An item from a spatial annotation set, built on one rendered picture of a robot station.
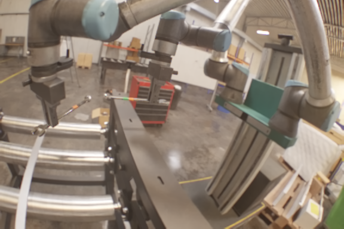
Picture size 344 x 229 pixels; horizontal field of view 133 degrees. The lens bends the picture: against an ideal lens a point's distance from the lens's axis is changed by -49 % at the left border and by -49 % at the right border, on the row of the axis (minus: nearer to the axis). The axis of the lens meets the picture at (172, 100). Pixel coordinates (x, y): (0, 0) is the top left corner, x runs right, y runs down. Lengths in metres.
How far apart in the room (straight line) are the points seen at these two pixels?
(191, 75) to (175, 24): 4.54
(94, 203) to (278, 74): 1.25
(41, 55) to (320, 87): 0.84
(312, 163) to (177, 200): 3.26
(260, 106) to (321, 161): 2.56
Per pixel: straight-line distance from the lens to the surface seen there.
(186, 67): 4.98
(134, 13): 0.41
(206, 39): 0.57
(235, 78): 1.05
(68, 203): 0.64
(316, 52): 0.58
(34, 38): 0.37
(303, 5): 0.53
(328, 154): 3.35
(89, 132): 1.04
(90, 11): 0.29
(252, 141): 1.20
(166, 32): 0.52
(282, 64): 1.14
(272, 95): 1.03
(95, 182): 1.46
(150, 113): 2.78
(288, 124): 0.81
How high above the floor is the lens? 1.45
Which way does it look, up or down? 16 degrees down
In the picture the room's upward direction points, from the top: 15 degrees clockwise
